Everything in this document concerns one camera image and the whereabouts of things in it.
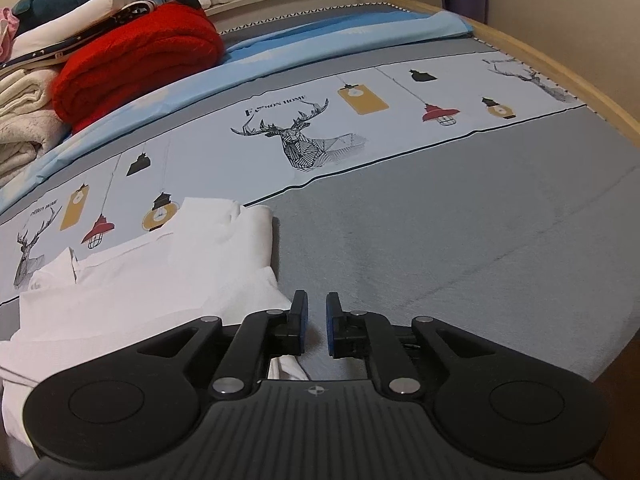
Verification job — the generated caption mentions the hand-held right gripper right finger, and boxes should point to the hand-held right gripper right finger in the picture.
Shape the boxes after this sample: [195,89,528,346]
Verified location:
[326,292,496,397]

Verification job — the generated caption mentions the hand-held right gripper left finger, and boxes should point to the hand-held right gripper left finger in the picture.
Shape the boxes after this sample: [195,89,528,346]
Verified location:
[135,290,310,401]

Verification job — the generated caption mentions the white long-sleeved shirt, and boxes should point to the white long-sleeved shirt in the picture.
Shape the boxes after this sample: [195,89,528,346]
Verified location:
[0,197,311,466]

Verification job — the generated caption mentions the grey printed bed sheet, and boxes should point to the grey printed bed sheet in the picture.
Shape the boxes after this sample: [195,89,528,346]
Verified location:
[0,2,640,386]

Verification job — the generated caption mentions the red folded blanket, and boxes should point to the red folded blanket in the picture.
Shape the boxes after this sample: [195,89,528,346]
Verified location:
[50,2,226,136]

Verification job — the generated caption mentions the cream folded blanket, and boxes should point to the cream folded blanket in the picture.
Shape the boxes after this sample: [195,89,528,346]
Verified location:
[0,67,71,188]

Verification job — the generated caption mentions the dark star-print folded blanket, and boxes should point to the dark star-print folded blanket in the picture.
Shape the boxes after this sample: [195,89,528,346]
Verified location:
[0,0,161,68]

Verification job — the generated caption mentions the white folded quilt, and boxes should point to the white folded quilt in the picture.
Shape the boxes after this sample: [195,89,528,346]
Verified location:
[10,0,161,56]

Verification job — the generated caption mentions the white and pink folded cloth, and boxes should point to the white and pink folded cloth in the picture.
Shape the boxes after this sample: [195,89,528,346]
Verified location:
[0,7,21,61]

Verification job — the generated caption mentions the wooden bed frame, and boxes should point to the wooden bed frame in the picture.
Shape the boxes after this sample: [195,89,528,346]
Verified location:
[387,0,640,131]

